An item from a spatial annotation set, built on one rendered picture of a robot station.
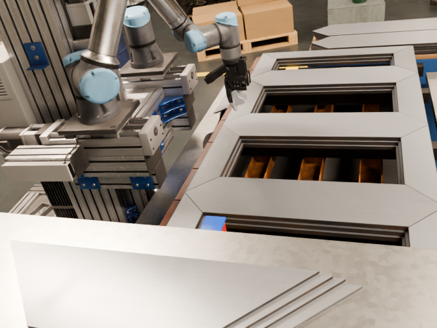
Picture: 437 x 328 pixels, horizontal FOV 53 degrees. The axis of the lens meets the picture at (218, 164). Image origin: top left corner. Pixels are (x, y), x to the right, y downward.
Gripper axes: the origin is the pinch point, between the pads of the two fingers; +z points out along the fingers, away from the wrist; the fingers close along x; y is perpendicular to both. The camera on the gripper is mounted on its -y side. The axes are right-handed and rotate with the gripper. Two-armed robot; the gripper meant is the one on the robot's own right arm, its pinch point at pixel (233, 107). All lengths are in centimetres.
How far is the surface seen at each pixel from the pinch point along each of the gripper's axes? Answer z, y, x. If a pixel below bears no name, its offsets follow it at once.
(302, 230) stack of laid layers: 10, 33, -55
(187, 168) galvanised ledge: 24.9, -22.0, -6.4
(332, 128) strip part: 7.2, 37.2, -3.4
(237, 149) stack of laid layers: 8.6, 4.4, -16.4
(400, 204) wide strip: 7, 58, -45
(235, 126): 7.2, 0.4, -2.2
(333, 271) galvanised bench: -12, 44, -89
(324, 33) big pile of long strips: 8, 25, 106
